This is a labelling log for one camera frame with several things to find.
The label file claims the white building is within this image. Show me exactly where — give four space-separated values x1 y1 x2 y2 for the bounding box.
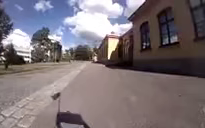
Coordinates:
0 28 33 64

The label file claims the group of trees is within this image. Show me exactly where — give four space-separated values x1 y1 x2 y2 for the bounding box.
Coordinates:
30 27 94 63

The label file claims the yellow building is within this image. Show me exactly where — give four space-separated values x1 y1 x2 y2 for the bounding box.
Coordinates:
96 32 121 64

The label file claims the grey cobblestone road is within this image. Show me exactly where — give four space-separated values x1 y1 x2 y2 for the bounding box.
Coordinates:
0 61 86 118

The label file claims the grass strip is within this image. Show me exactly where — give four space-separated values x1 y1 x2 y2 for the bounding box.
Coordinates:
0 61 71 78

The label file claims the robot's own part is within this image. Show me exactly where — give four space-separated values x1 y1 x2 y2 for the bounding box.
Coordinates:
50 91 91 128

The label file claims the small dark tree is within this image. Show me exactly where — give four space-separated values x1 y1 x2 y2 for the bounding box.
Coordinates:
2 43 26 70

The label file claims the pale stone slab strip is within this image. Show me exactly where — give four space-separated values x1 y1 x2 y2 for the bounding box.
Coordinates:
0 62 88 128

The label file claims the grey asphalt path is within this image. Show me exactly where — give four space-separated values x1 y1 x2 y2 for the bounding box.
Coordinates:
29 61 205 128

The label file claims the ochre building with dark windows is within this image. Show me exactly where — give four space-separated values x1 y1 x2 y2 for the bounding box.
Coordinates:
117 0 205 79

